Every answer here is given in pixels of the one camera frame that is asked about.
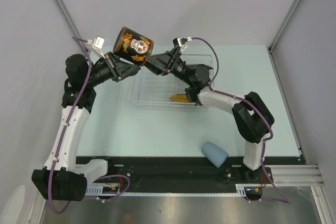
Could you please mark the light blue cup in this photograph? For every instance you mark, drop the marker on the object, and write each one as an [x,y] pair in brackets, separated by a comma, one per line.
[216,155]

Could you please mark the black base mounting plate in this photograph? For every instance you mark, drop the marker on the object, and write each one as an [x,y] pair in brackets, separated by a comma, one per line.
[231,171]

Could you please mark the red black mug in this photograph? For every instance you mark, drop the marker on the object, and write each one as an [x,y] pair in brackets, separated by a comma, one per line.
[132,46]

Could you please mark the yellow round patterned plate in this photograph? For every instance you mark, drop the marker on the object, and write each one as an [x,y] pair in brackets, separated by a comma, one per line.
[180,98]

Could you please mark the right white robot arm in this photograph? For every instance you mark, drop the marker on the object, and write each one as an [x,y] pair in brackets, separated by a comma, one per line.
[253,118]

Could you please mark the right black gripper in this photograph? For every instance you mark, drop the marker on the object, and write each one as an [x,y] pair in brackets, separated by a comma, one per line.
[164,63]

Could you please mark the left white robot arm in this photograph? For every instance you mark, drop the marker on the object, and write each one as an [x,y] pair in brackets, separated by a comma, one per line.
[59,178]

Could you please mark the clear plastic dish rack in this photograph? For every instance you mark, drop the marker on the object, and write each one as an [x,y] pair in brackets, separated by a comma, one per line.
[149,91]

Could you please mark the black floral square plate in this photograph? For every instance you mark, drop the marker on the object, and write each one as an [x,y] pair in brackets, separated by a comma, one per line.
[195,66]

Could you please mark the aluminium frame rail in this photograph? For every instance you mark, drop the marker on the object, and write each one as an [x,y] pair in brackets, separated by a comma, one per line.
[296,175]

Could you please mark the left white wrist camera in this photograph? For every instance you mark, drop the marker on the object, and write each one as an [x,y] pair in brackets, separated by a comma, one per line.
[97,45]

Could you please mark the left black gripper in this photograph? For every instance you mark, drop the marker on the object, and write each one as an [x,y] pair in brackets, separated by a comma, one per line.
[117,67]

